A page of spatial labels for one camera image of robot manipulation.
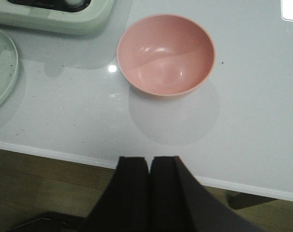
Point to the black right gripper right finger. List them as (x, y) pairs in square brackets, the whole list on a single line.
[(179, 203)]

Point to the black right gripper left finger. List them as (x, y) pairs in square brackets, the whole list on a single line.
[(124, 205)]

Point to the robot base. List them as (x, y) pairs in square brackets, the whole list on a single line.
[(49, 222)]

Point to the green breakfast maker base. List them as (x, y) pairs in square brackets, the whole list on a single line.
[(56, 16)]

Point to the pink bowl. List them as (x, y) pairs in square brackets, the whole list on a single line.
[(166, 55)]

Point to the green round plate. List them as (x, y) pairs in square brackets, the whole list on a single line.
[(9, 66)]

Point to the silver right control knob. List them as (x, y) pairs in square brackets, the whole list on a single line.
[(74, 3)]

